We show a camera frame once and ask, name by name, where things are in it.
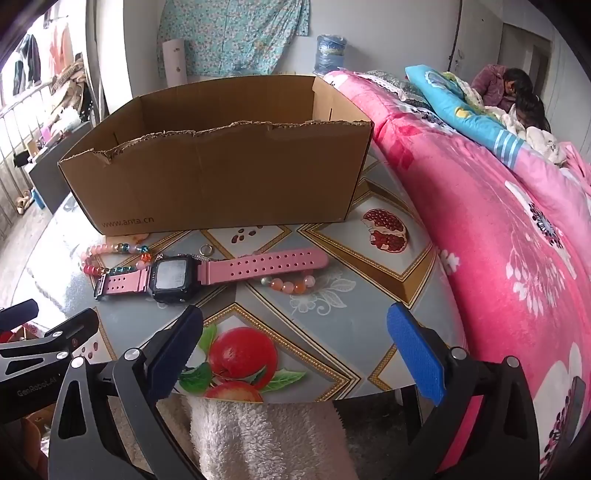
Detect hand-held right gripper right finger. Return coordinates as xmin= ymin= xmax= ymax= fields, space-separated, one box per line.
xmin=387 ymin=302 xmax=541 ymax=480

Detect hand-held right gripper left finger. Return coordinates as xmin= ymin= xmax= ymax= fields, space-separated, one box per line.
xmin=47 ymin=305 xmax=206 ymax=480

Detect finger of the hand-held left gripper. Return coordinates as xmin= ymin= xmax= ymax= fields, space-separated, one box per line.
xmin=0 ymin=308 xmax=100 ymax=377
xmin=0 ymin=299 xmax=40 ymax=330

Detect multicoloured bead bracelet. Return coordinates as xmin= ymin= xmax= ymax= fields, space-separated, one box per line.
xmin=81 ymin=240 xmax=153 ymax=278

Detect pink strap digital watch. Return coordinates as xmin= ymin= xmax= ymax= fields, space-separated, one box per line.
xmin=93 ymin=248 xmax=329 ymax=304

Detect pink orange bead bracelet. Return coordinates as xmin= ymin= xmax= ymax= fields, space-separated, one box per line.
xmin=253 ymin=249 xmax=317 ymax=296

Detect brown cardboard box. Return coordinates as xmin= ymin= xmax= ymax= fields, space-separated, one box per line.
xmin=58 ymin=75 xmax=374 ymax=235

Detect fruit print tablecloth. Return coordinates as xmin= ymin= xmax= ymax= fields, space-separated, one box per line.
xmin=11 ymin=152 xmax=467 ymax=402

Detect white fleece garment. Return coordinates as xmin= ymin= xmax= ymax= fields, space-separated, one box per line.
xmin=182 ymin=394 xmax=358 ymax=480

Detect dark grey board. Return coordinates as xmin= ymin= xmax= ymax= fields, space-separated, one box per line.
xmin=28 ymin=121 xmax=93 ymax=214

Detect metal railing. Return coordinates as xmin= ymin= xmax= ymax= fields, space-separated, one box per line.
xmin=0 ymin=78 xmax=61 ymax=232

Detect pink floral blanket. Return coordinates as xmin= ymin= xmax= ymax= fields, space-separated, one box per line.
xmin=323 ymin=69 xmax=591 ymax=472

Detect dark flat object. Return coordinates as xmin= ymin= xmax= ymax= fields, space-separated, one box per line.
xmin=554 ymin=376 xmax=587 ymax=462

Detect cluttered pile of goods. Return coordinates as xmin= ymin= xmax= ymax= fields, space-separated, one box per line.
xmin=48 ymin=58 xmax=95 ymax=127

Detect white floral cloth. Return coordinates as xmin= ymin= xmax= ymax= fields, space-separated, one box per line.
xmin=501 ymin=106 xmax=568 ymax=167

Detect hanging clothes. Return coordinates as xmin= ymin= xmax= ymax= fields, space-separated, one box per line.
xmin=11 ymin=14 xmax=75 ymax=97

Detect blue patterned quilt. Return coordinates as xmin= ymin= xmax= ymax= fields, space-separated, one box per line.
xmin=405 ymin=65 xmax=539 ymax=169

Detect blue water jug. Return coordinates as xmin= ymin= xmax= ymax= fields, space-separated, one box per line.
xmin=315 ymin=34 xmax=348 ymax=77

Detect floral wall cloth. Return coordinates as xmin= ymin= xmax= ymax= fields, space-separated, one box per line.
xmin=157 ymin=0 xmax=310 ymax=77

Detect black wall cable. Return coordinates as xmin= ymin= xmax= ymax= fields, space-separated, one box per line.
xmin=454 ymin=0 xmax=464 ymax=70

